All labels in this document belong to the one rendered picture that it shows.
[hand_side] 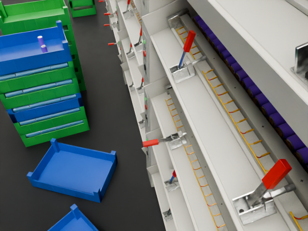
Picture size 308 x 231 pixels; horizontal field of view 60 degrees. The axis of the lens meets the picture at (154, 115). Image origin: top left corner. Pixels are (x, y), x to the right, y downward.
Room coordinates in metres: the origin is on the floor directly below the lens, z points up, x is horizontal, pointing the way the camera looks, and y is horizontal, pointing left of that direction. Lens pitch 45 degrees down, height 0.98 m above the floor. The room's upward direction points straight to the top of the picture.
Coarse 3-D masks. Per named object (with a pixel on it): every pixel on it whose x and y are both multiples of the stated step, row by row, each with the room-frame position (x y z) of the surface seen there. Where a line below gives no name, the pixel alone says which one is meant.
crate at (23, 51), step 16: (32, 32) 1.03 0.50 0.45; (48, 32) 1.05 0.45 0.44; (0, 48) 0.98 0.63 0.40; (16, 48) 0.98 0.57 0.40; (32, 48) 0.98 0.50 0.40; (48, 48) 0.98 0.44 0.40; (64, 48) 0.89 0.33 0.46; (0, 64) 0.80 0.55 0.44; (16, 64) 0.82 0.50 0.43; (32, 64) 0.84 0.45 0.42; (48, 64) 0.86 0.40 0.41
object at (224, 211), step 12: (180, 108) 0.48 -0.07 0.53; (180, 120) 0.46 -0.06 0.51; (192, 132) 0.40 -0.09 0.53; (192, 144) 0.37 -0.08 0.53; (192, 168) 0.32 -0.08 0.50; (204, 168) 0.31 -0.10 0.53; (216, 192) 0.25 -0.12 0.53; (228, 216) 0.21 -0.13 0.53; (216, 228) 0.20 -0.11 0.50; (228, 228) 0.19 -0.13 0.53
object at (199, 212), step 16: (160, 80) 0.58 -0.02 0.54; (160, 96) 0.57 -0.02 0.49; (160, 112) 0.51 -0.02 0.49; (160, 128) 0.46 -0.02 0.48; (176, 160) 0.36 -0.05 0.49; (192, 160) 0.35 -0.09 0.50; (192, 176) 0.31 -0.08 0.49; (192, 192) 0.28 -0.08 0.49; (208, 192) 0.27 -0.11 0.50; (192, 208) 0.24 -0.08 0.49; (208, 208) 0.24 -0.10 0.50; (208, 224) 0.21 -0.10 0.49
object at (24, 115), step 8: (80, 96) 0.89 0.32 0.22; (48, 104) 0.84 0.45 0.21; (56, 104) 0.85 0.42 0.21; (64, 104) 0.86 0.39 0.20; (72, 104) 0.88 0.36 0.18; (80, 104) 0.89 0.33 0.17; (8, 112) 0.78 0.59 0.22; (16, 112) 0.79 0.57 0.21; (24, 112) 0.80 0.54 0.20; (32, 112) 0.81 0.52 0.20; (40, 112) 0.83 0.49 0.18; (48, 112) 0.84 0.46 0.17; (56, 112) 0.85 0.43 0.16; (16, 120) 0.79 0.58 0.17; (24, 120) 0.80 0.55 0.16
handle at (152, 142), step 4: (148, 140) 0.39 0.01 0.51; (152, 140) 0.39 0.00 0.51; (156, 140) 0.39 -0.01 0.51; (160, 140) 0.40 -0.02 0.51; (164, 140) 0.40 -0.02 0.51; (168, 140) 0.40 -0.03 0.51; (172, 140) 0.40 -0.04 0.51; (144, 144) 0.38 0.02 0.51; (148, 144) 0.38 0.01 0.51; (152, 144) 0.38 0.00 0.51; (156, 144) 0.39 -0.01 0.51
